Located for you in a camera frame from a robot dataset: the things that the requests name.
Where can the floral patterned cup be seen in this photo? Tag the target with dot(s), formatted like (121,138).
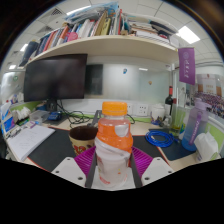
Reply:
(81,138)

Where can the group photo poster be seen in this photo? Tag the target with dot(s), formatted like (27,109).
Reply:
(213,100)

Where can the open white notebook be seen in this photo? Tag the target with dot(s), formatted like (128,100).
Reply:
(28,141)

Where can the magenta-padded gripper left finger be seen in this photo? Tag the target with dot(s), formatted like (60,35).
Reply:
(68,170)

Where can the dark blue mouse pad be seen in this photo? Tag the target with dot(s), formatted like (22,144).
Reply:
(175,151)

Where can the white lidded jar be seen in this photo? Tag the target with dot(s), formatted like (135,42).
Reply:
(158,113)

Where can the white wall power outlet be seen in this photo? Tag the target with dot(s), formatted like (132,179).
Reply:
(130,109)
(142,110)

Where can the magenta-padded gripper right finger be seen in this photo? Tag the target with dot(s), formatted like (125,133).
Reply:
(156,170)

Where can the purple translucent water bottle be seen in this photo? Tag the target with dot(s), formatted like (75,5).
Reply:
(195,126)

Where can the black computer monitor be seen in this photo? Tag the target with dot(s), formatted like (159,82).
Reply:
(55,78)

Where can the purple hanging banner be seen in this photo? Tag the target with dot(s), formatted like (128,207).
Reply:
(186,66)

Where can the orange-capped drink bottle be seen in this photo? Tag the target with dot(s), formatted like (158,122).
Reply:
(113,143)

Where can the green drinking glass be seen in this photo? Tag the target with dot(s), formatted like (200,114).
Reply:
(178,121)

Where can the grey metal laptop stand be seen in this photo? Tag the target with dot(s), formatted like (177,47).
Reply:
(96,118)

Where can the white shelf with books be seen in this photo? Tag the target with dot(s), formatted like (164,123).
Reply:
(106,46)

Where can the black desk mat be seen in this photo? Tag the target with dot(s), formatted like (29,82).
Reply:
(50,148)

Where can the clear plastic box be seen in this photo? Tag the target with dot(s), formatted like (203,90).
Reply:
(38,116)

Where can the blue desk calculator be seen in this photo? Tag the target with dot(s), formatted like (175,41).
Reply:
(54,116)

